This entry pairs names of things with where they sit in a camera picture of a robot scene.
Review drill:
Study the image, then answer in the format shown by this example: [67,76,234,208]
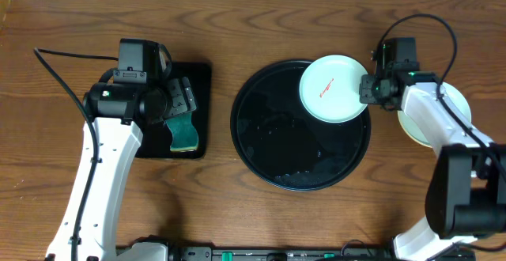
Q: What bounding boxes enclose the green sponge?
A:
[165,112,199,152]

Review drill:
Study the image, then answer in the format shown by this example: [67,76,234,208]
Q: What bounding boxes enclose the light blue plate top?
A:
[299,55,367,123]

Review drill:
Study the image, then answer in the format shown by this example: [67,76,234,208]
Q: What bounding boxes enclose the light blue plate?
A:
[299,55,367,123]
[397,81,473,146]

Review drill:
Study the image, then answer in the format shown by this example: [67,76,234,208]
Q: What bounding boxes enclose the yellow plate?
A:
[397,111,431,148]

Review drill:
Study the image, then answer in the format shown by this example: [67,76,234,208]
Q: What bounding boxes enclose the light blue plate bottom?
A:
[397,81,473,146]

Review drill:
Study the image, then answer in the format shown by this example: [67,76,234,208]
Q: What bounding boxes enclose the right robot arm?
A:
[359,71,505,260]

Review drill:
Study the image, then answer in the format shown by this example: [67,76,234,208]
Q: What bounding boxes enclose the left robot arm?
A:
[46,77,197,260]

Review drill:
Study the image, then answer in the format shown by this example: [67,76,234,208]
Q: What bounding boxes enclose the black rectangular tray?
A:
[136,62,212,159]

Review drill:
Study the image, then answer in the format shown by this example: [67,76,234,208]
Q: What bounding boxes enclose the black round tray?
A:
[230,59,372,191]

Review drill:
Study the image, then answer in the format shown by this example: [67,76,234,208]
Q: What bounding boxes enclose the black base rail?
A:
[168,244,398,261]

